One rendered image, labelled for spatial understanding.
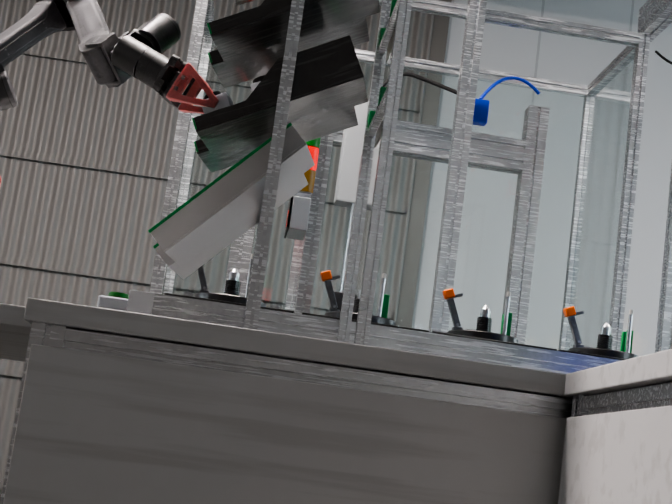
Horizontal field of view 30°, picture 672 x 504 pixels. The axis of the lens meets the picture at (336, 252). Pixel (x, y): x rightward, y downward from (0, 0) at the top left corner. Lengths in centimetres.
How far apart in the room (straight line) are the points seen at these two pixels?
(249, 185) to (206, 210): 8
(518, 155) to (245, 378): 212
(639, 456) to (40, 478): 76
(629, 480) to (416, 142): 230
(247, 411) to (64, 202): 374
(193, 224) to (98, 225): 336
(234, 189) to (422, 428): 52
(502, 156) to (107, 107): 225
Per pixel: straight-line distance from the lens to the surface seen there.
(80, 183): 537
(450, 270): 329
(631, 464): 145
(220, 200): 197
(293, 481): 168
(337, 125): 224
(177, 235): 197
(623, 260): 346
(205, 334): 168
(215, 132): 204
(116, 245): 530
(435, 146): 364
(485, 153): 366
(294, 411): 168
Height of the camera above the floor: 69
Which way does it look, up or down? 10 degrees up
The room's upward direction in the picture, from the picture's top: 8 degrees clockwise
